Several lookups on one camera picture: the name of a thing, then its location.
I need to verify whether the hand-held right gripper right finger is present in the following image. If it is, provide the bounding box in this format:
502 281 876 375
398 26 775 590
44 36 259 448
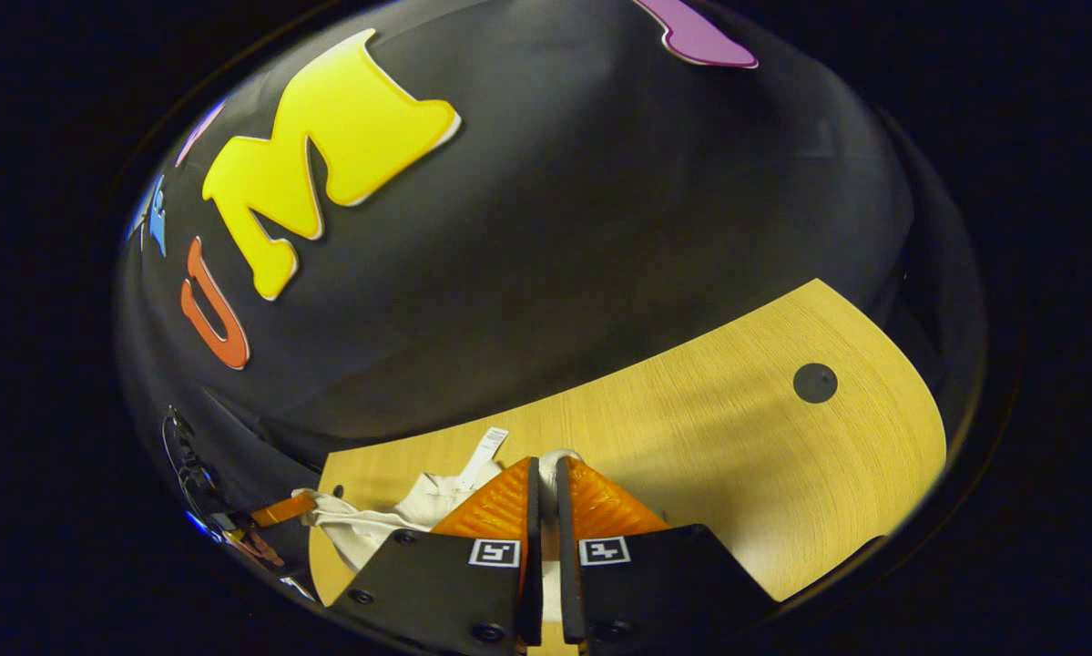
556 456 781 655

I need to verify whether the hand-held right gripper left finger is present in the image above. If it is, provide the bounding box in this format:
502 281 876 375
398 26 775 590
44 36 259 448
327 456 544 655

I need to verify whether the cream sweatshirt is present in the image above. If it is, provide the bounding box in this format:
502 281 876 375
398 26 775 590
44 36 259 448
304 426 592 598

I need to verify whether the black backdrop cloth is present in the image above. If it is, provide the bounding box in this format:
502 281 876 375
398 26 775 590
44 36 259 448
116 0 988 493

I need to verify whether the black table cable grommet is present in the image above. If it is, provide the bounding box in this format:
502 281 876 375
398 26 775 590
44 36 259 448
792 363 839 405

